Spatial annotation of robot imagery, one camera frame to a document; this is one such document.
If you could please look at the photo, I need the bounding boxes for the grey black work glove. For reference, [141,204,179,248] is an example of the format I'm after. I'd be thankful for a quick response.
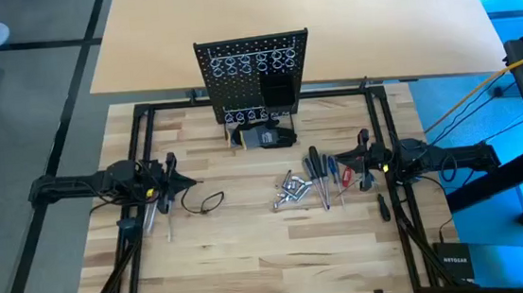
[225,117,300,154]

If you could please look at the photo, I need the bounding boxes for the black plastic bin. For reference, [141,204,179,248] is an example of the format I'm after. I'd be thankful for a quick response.
[258,70,298,110]

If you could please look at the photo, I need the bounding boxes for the light wooden desk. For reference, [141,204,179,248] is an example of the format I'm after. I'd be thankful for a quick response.
[80,0,511,109]

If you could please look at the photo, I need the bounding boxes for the black metal table frame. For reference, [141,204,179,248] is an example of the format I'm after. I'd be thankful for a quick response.
[53,74,482,293]

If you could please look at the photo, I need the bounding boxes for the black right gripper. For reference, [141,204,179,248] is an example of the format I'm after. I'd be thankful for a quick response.
[334,127,392,194]

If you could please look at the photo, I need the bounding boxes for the black cable bundle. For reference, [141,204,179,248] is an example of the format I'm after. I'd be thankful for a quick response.
[71,222,148,293]
[397,205,455,291]

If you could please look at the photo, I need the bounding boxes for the black diagonal beam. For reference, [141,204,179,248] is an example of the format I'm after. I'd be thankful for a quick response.
[442,146,523,215]

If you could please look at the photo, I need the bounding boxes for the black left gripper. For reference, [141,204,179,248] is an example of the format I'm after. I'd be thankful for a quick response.
[150,150,201,215]

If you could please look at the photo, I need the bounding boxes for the small ring wire rack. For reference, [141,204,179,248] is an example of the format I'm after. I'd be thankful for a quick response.
[223,99,294,125]

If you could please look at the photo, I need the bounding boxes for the black ribbed handle screwdriver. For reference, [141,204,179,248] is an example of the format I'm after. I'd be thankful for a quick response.
[372,178,392,225]

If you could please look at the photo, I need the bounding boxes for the grey handle screwdriver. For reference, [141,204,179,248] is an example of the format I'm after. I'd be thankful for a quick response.
[319,153,334,206]
[302,155,329,214]

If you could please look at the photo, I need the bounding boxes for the black metal pegboard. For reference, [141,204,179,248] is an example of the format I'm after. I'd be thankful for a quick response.
[192,26,318,141]

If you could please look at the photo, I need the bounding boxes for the black Netgear switch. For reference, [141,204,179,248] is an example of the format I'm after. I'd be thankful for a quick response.
[431,239,477,286]

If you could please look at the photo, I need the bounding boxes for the small black mount block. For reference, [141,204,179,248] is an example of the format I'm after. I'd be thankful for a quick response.
[116,216,143,241]

